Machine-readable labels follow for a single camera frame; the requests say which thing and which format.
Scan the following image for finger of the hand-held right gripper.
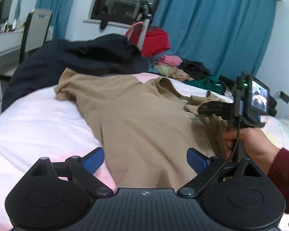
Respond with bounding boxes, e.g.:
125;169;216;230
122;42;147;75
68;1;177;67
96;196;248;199
197;100;233;121

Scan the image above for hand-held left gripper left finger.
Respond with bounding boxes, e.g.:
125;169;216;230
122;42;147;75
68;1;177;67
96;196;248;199
29;147;113;199

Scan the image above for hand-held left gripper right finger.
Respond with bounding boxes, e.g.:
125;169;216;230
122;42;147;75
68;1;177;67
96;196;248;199
177;147;263;199

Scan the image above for tan printed t-shirt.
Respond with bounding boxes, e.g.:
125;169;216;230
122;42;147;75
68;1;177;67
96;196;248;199
54;68;234;190

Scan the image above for person's right forearm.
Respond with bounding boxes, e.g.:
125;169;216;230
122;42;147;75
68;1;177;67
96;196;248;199
266;147;289;214

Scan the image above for person's right hand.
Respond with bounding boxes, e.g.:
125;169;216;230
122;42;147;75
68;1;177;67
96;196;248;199
222;126;281;171

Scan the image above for green garment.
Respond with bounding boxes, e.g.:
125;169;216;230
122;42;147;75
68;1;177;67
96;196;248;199
183;76;228;94

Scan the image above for black garment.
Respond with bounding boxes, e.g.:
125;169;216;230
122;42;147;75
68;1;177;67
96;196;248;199
178;60;211;80

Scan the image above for beige crumpled garment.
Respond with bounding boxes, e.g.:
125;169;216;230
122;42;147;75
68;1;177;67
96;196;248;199
167;67;195;82

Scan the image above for yellow-green garment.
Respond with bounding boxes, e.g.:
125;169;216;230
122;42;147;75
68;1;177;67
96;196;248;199
153;61;170;75

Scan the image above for pink garment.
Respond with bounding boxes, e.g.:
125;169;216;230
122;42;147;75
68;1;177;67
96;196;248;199
158;55;183;66

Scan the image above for wide blue curtain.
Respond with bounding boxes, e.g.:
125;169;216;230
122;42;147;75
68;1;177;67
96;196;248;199
150;0;276;79

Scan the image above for red shorts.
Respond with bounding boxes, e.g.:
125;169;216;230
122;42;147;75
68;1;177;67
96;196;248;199
125;26;171;58

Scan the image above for silver tripod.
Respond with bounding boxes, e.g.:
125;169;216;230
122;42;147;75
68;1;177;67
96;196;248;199
126;0;153;52

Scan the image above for dark navy garment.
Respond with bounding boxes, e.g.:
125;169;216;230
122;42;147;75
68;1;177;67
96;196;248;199
1;34;150;112

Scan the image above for grey backed chair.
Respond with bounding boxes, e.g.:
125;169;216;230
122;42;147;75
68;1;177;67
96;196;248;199
19;8;53;62

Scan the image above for dark framed window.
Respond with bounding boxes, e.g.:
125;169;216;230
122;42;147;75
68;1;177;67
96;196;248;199
90;0;164;26

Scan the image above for white dressing table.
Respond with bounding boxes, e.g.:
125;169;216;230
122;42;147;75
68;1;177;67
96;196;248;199
0;30;24;112

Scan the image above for narrow blue curtain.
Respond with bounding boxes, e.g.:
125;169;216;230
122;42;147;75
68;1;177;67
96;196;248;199
36;0;75;40

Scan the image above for black wall charger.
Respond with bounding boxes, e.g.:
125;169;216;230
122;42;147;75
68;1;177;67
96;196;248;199
272;91;289;103

